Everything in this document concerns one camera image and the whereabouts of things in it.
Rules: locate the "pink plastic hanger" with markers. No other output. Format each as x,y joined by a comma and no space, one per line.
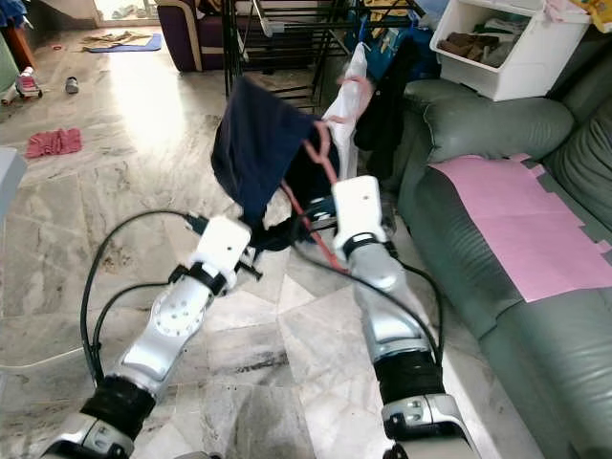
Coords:
325,164

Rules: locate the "navy jersey shirt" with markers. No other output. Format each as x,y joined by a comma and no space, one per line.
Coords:
263,143

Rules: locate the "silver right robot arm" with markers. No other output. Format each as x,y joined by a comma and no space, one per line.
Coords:
387,306

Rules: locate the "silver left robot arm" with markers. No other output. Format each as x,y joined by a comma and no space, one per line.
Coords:
182,325

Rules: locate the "black hanging garment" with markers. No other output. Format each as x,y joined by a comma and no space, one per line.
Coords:
387,96

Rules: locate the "black metal drying rack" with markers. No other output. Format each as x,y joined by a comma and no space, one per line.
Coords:
296,29

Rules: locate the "pink sofa mat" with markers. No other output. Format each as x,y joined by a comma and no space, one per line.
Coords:
516,220

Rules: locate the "purple armchair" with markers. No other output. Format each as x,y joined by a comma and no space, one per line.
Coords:
191,38

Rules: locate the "brown folded clothes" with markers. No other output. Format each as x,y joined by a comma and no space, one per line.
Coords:
464,43

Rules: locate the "white plastic storage bin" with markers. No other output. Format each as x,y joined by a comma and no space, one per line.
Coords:
516,76

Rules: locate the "grey green leather sofa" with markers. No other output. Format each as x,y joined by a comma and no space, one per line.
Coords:
526,382

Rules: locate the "blue door mat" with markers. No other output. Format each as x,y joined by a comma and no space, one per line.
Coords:
124,41

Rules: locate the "red floor cloth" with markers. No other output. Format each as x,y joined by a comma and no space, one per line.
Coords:
53,143

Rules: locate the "small dark can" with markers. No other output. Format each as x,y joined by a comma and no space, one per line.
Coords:
72,85

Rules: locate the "blue hanging garment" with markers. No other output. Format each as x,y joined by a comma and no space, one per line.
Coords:
10,10

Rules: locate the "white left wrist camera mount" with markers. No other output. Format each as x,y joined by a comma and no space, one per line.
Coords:
225,247

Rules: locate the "brown wooden post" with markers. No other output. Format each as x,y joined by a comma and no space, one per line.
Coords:
14,48

